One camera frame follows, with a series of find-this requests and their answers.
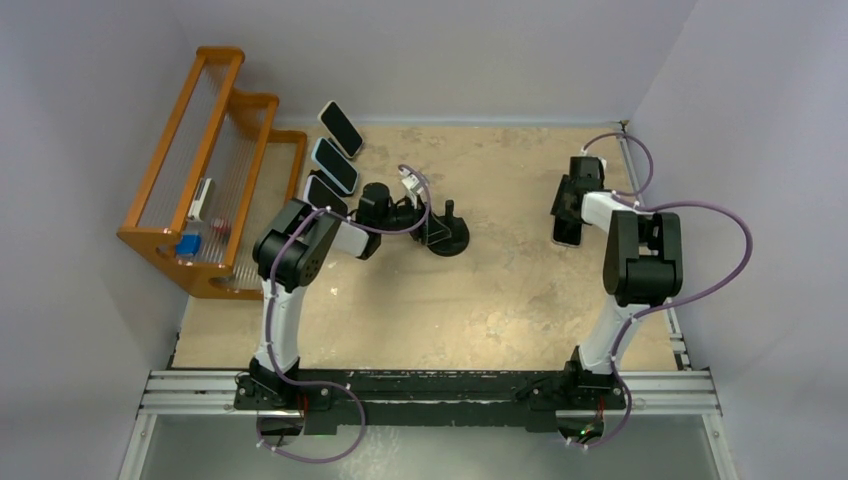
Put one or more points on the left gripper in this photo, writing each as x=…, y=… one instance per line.
x=435, y=229

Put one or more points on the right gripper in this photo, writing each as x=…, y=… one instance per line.
x=559, y=204

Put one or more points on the black round base stand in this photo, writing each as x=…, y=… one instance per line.
x=446, y=235

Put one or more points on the white smartphone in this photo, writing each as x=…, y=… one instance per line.
x=342, y=131
x=318, y=194

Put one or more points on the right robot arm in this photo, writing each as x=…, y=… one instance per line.
x=642, y=264

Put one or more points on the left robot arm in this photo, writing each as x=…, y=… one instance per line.
x=293, y=248

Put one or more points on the orange wooden rack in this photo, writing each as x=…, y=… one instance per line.
x=219, y=131

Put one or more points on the white item in rack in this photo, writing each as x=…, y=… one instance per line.
x=201, y=202

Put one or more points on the blue block in rack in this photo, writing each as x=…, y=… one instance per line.
x=188, y=246

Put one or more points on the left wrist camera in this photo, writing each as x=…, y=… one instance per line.
x=412, y=181

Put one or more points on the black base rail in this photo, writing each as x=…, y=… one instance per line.
x=329, y=398

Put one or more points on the aluminium frame rail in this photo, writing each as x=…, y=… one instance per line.
x=684, y=393

